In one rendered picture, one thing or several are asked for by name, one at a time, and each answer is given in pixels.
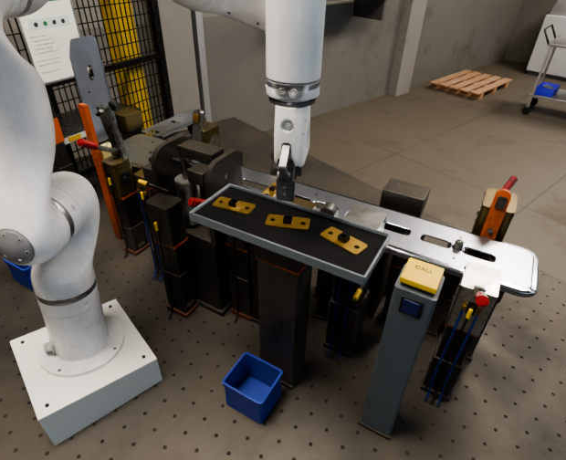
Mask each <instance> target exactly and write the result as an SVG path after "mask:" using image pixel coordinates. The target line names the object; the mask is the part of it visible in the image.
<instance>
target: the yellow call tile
mask: <svg viewBox="0 0 566 460"><path fill-rule="evenodd" d="M444 271H445V270H444V269H443V268H441V267H437V266H434V265H431V264H428V263H425V262H423V261H420V260H417V259H414V258H411V257H410V258H409V259H408V262H407V264H406V266H405V268H404V271H403V273H402V274H401V276H400V279H399V280H400V282H402V283H405V284H407V285H409V286H412V287H415V288H419V289H422V290H424V291H427V292H430V293H432V294H436V291H437V290H438V287H439V284H440V281H441V278H442V276H443V274H444Z"/></svg>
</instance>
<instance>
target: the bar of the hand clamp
mask: <svg viewBox="0 0 566 460"><path fill-rule="evenodd" d="M96 109H97V112H98V113H96V116H97V117H98V116H100V119H101V122H102V124H103V127H104V129H105V131H106V133H107V136H108V138H109V141H110V144H111V147H112V148H113V149H116V150H117V149H118V150H119V152H120V154H121V153H122V152H123V151H124V150H126V147H125V145H124V142H123V139H122V137H121V134H120V131H119V128H118V126H117V123H116V120H115V119H114V116H113V114H112V110H113V111H116V110H117V109H118V107H117V104H116V103H115V102H113V101H110V102H109V106H106V107H104V106H103V104H100V105H98V106H96Z"/></svg>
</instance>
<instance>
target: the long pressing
mask: <svg viewBox="0 0 566 460"><path fill-rule="evenodd" d="M152 141H153V142H152ZM165 141H167V140H164V139H161V138H157V137H154V136H151V135H148V134H136V135H133V136H130V137H129V138H127V139H125V140H123V142H124V145H125V147H126V150H129V151H130V152H131V157H130V161H131V168H132V169H133V170H135V171H139V170H141V169H142V166H144V165H146V164H148V163H150V162H149V158H150V157H151V156H152V154H153V152H154V150H155V148H156V147H157V146H158V145H159V144H161V143H163V142H165ZM149 151H151V152H152V153H149ZM276 179H277V176H276V175H273V174H269V173H266V172H261V171H258V170H254V169H251V168H247V167H245V166H242V180H246V181H249V182H251V183H257V184H260V185H263V186H266V187H269V186H270V185H271V184H272V183H275V182H276ZM315 194H317V195H315ZM295 195H296V196H298V197H302V198H305V199H308V200H310V201H311V202H313V203H320V204H325V203H333V204H335V205H336V206H337V208H338V217H339V218H341V219H343V218H344V217H345V216H346V215H347V213H348V212H349V211H350V210H351V209H352V207H353V206H354V205H355V204H357V205H360V206H363V207H367V208H370V209H373V210H376V211H379V212H383V213H386V214H387V217H386V224H388V225H394V226H397V227H400V228H402V229H406V230H408V231H410V234H409V235H402V234H398V233H395V232H393V231H390V230H387V229H384V230H383V231H384V232H385V233H388V234H391V238H390V243H389V244H388V246H387V247H386V249H385V250H384V252H386V253H389V254H392V255H395V256H399V257H402V258H405V259H409V258H410V257H411V258H414V259H417V260H420V261H423V262H425V263H428V264H431V265H434V266H437V267H441V268H443V269H444V270H445V271H444V272H446V273H448V274H451V275H454V276H457V277H462V275H463V272H464V270H465V269H464V266H466V263H467V261H468V260H471V261H474V262H477V263H479V264H482V265H485V266H489V267H494V268H496V269H499V270H501V271H502V278H501V281H500V287H499V290H500V291H503V292H506V293H509V294H511V295H514V296H517V297H521V298H531V297H533V296H535V295H536V293H537V291H538V281H539V267H540V261H539V258H538V257H537V256H536V255H535V254H534V253H533V252H531V251H529V250H528V249H526V248H523V247H520V246H514V245H512V244H509V243H505V242H502V241H498V240H496V239H492V238H489V237H485V236H482V235H477V234H474V233H470V232H468V231H464V230H461V229H458V228H454V227H452V226H448V225H442V224H439V223H437V222H433V221H430V220H426V219H424V218H420V217H417V216H413V215H410V214H405V213H402V212H398V211H395V210H392V209H389V208H386V207H382V206H379V205H376V204H370V203H367V202H364V201H361V200H358V199H354V198H351V197H348V196H345V195H341V194H338V193H333V192H330V191H326V190H323V189H320V188H317V187H314V186H310V185H307V184H304V183H298V182H296V184H295ZM423 235H426V236H430V237H433V238H435V239H438V240H442V241H445V242H447V243H449V244H450V245H451V246H450V248H444V247H441V246H437V245H434V244H430V243H427V242H425V241H422V240H421V237H422V236H423ZM459 237H462V238H459ZM457 239H462V240H463V241H464V245H463V248H462V250H461V251H459V250H455V249H454V248H452V245H454V244H455V241H456V240H457ZM465 248H468V249H471V250H474V251H478V252H480V253H483V254H486V255H490V256H493V257H494V258H495V261H494V262H488V261H486V260H483V259H480V258H477V257H473V256H469V255H466V254H464V253H463V251H465ZM463 249H464V250H463ZM452 257H454V258H455V259H453V258H452Z"/></svg>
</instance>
